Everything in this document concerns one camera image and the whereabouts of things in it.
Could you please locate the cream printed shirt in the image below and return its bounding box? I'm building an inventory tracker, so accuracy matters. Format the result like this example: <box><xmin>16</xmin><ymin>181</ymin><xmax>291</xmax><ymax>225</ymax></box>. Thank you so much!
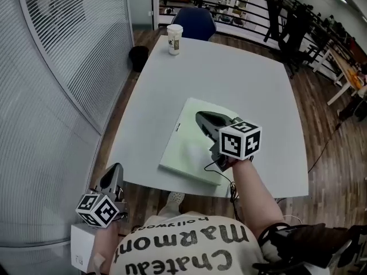
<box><xmin>110</xmin><ymin>214</ymin><xmax>268</xmax><ymax>275</ymax></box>

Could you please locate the person's right forearm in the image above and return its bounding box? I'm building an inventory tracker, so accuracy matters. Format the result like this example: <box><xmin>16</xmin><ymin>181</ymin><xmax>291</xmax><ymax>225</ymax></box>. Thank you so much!
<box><xmin>231</xmin><ymin>156</ymin><xmax>285</xmax><ymax>239</ymax></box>

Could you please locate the small white box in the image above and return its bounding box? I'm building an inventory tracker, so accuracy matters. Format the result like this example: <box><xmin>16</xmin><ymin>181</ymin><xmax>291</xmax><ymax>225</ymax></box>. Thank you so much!
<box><xmin>70</xmin><ymin>223</ymin><xmax>97</xmax><ymax>273</ymax></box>

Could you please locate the black office chair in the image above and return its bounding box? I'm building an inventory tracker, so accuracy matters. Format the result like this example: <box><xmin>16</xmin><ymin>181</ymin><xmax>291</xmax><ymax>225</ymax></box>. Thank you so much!
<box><xmin>277</xmin><ymin>6</ymin><xmax>321</xmax><ymax>77</ymax></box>

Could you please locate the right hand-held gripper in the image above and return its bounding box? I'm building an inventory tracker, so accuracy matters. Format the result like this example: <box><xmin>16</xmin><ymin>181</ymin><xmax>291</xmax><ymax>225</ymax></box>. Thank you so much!
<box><xmin>196</xmin><ymin>111</ymin><xmax>263</xmax><ymax>172</ymax></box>

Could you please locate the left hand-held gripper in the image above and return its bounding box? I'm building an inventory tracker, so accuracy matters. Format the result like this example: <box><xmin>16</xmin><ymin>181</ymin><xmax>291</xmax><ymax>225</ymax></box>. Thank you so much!
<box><xmin>75</xmin><ymin>162</ymin><xmax>129</xmax><ymax>229</ymax></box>

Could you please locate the person's leg with white shoe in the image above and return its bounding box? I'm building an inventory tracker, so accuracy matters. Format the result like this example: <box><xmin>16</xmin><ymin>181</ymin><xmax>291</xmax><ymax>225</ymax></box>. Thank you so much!
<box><xmin>157</xmin><ymin>191</ymin><xmax>185</xmax><ymax>221</ymax></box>

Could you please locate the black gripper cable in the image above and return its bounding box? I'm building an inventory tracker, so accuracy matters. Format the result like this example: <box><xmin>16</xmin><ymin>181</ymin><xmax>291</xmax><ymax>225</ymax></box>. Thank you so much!
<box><xmin>204</xmin><ymin>159</ymin><xmax>245</xmax><ymax>222</ymax></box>

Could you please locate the wooden desk with white legs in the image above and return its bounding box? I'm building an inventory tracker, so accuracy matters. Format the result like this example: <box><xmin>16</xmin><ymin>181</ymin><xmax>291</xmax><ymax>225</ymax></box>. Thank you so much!
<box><xmin>325</xmin><ymin>46</ymin><xmax>367</xmax><ymax>106</ymax></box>

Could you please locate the white paper cup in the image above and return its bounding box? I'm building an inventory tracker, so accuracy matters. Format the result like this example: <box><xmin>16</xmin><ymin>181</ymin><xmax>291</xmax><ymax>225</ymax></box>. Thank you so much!
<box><xmin>166</xmin><ymin>23</ymin><xmax>184</xmax><ymax>56</ymax></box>

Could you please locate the black metal railing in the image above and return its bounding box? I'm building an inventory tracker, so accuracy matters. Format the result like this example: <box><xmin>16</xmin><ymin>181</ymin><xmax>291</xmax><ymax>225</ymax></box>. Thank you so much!
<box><xmin>158</xmin><ymin>0</ymin><xmax>349</xmax><ymax>71</ymax></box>

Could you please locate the white floor cable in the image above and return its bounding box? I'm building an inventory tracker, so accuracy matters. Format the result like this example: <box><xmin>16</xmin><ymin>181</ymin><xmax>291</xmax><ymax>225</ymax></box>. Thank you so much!
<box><xmin>282</xmin><ymin>214</ymin><xmax>302</xmax><ymax>226</ymax></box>

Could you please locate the black strapped bag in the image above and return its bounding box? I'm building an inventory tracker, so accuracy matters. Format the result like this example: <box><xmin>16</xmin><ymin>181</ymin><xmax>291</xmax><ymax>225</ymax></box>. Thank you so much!
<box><xmin>251</xmin><ymin>222</ymin><xmax>367</xmax><ymax>275</ymax></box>

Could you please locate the person's left forearm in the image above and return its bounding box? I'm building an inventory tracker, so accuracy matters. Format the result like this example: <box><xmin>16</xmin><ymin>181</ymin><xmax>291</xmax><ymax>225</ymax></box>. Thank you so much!
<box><xmin>92</xmin><ymin>221</ymin><xmax>122</xmax><ymax>275</ymax></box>

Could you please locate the blue chair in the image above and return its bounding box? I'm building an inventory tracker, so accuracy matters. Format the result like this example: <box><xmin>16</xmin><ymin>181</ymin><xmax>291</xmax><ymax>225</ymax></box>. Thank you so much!
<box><xmin>171</xmin><ymin>7</ymin><xmax>217</xmax><ymax>42</ymax></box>

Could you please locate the black floor cable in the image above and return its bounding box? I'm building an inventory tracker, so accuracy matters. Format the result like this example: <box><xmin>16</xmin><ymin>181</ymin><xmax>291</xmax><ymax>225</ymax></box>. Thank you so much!
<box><xmin>307</xmin><ymin>121</ymin><xmax>342</xmax><ymax>174</ymax></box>

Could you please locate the black waste bin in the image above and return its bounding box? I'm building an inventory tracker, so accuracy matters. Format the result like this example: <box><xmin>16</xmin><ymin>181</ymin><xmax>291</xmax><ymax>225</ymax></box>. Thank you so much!
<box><xmin>128</xmin><ymin>46</ymin><xmax>150</xmax><ymax>73</ymax></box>

